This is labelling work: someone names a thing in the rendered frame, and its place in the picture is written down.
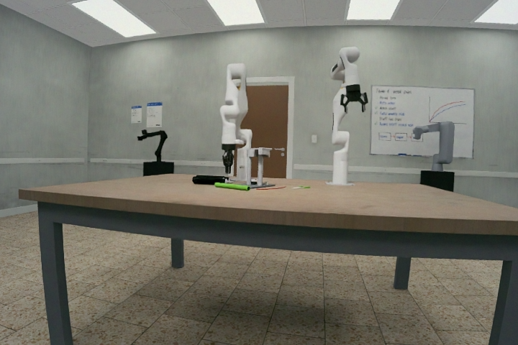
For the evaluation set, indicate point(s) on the green hose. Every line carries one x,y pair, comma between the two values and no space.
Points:
232,186

